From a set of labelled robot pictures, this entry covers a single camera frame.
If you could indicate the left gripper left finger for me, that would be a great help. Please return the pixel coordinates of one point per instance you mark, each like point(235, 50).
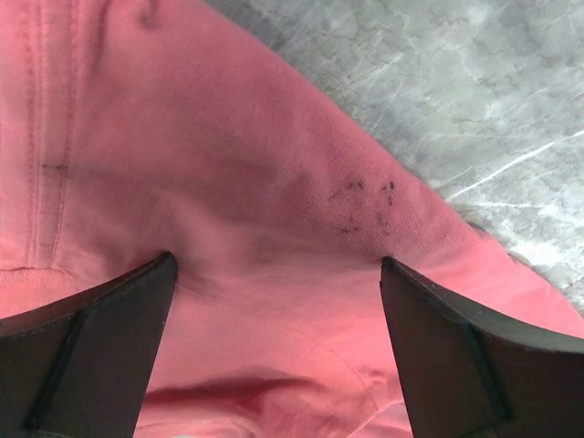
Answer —
point(80, 366)

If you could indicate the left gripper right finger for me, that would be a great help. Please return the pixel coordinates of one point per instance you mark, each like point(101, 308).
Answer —
point(467, 370)

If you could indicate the salmon pink t shirt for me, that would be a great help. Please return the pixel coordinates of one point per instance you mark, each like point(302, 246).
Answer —
point(129, 128)

